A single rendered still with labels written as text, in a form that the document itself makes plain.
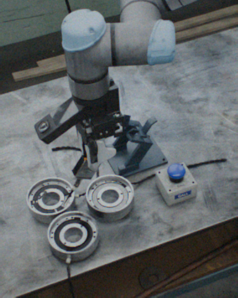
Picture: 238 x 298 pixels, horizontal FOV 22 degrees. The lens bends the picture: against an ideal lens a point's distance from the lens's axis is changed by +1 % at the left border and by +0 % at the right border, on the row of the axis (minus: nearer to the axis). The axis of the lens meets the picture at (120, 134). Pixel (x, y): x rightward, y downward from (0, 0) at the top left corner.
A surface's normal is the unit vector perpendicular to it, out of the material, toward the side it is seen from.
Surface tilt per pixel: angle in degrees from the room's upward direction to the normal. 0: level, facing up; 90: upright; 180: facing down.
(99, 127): 90
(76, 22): 0
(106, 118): 0
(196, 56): 0
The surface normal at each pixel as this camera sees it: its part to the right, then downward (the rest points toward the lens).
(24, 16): 0.36, 0.65
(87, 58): 0.02, 0.71
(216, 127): -0.04, -0.69
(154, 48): 0.04, 0.36
